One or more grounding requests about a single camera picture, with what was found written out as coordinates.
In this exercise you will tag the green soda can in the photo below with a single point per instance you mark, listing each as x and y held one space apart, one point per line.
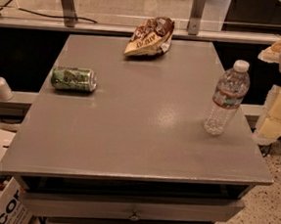
71 78

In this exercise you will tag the metal rail bracket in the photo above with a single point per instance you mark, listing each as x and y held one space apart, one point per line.
195 17
69 13

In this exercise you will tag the upper grey drawer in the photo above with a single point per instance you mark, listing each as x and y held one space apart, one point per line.
132 208

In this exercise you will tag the left metal rail bracket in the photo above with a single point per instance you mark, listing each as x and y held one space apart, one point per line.
69 13

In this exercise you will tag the right metal rail bracket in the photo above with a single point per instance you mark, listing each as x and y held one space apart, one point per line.
195 17

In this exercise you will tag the grey drawer cabinet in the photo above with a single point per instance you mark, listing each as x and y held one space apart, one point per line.
139 134

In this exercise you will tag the brown chip bag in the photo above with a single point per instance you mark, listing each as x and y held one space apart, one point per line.
151 38

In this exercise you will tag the clear plastic water bottle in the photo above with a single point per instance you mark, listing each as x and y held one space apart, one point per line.
228 95

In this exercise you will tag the white cardboard box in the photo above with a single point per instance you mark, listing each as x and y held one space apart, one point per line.
12 210

